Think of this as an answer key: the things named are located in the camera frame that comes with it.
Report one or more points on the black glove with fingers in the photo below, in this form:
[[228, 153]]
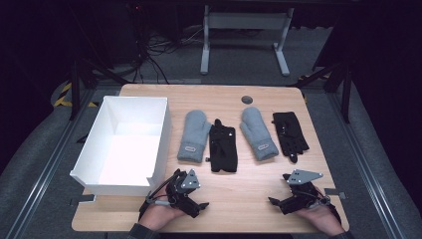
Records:
[[289, 132]]

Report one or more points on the grey table bracket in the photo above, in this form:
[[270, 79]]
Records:
[[335, 192]]

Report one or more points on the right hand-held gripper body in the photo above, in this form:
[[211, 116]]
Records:
[[300, 195]]

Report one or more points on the person's right hand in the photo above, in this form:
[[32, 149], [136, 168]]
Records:
[[320, 217]]

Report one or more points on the black metal stand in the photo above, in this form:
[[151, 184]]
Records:
[[75, 89], [345, 89]]

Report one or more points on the aluminium floor rail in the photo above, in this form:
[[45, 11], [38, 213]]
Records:
[[46, 176], [365, 166]]

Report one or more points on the white box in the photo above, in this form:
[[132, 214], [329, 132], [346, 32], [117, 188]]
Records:
[[129, 156]]

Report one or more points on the person's left hand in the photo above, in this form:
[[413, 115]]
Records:
[[159, 215]]

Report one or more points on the yellow and black floor tape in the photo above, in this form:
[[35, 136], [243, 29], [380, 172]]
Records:
[[64, 96]]

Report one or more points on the round grey table grommet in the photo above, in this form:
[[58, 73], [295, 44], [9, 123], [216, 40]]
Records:
[[247, 99]]

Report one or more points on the grey knit mitten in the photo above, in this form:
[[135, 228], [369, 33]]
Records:
[[257, 132], [194, 136]]

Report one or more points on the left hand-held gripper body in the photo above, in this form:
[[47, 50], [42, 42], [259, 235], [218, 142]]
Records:
[[185, 195]]

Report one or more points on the white metal desk frame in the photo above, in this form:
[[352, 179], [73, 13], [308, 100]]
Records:
[[245, 21]]

